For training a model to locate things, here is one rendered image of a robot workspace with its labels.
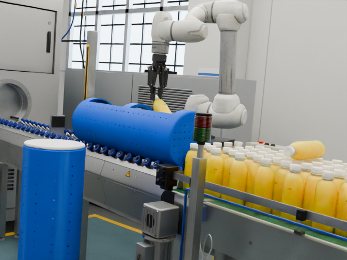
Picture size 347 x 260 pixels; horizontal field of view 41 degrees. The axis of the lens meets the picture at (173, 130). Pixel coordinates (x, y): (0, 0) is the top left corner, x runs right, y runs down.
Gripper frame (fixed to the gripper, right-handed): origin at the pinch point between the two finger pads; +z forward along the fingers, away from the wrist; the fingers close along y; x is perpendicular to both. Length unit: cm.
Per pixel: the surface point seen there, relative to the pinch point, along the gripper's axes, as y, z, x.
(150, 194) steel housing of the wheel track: 13, 48, 17
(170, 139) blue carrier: 12.6, 19.4, 27.6
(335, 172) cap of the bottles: 6, 20, 105
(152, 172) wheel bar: 10.7, 37.3, 14.6
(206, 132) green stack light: 36, 11, 72
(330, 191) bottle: 14, 25, 108
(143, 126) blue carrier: 12.9, 15.9, 7.4
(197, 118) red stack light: 38, 6, 69
